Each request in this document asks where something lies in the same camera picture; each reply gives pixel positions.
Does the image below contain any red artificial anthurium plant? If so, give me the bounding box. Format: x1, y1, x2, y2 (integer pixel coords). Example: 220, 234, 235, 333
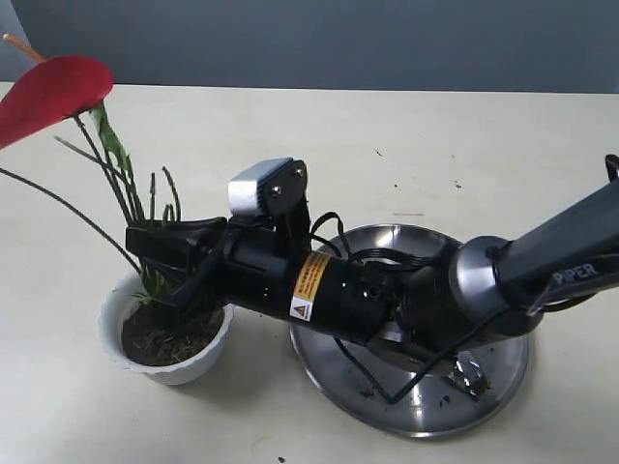
0, 32, 183, 305

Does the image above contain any metal spoon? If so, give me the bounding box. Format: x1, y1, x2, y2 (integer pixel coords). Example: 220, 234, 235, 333
446, 351, 490, 398

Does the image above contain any round steel plate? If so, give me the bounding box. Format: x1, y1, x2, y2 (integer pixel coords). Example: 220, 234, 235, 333
288, 222, 530, 425

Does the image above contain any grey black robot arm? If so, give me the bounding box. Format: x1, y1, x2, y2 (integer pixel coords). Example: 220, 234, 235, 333
126, 155, 618, 356

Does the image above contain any white scalloped flower pot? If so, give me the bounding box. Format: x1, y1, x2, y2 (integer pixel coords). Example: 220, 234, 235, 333
97, 273, 234, 386

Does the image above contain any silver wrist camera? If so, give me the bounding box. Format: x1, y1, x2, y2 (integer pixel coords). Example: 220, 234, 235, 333
227, 158, 310, 229

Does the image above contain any black camera cable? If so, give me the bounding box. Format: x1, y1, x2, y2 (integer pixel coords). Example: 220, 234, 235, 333
309, 210, 619, 405

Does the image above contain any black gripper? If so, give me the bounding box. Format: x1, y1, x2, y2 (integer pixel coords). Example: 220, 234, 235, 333
125, 217, 401, 345

